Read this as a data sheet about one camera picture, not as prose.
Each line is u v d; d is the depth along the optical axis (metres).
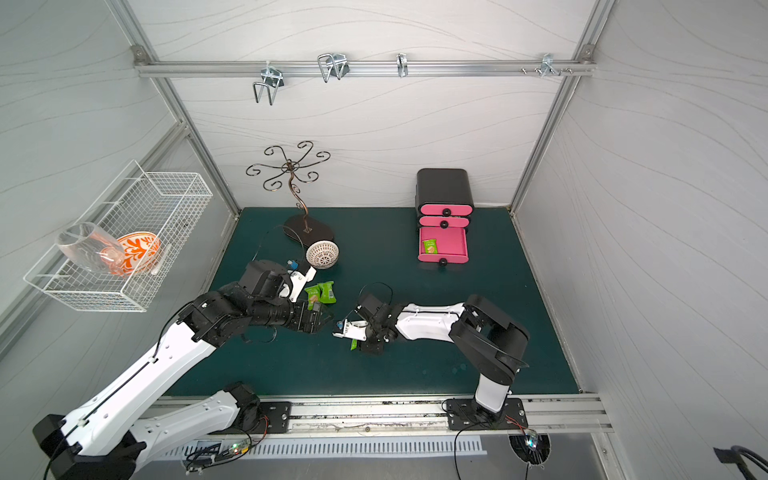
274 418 0.74
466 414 0.75
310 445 0.70
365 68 0.79
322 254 1.04
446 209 1.00
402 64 0.78
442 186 1.08
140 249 0.67
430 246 1.07
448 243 1.07
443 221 1.04
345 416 0.75
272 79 0.78
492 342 0.45
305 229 1.11
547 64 0.77
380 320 0.68
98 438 0.38
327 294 0.95
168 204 0.80
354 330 0.76
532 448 0.72
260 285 0.52
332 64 0.76
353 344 0.84
